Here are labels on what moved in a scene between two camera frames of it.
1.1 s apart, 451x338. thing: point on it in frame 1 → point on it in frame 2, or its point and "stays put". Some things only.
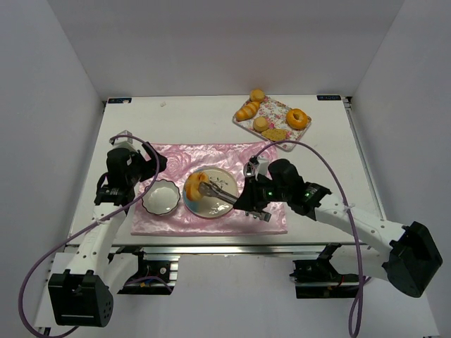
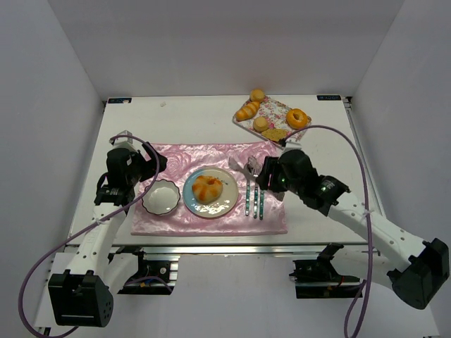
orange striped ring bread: [193, 182] → [206, 189]
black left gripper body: [149, 164] stays put
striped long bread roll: [247, 111] stays put
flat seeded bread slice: [275, 134] stays put
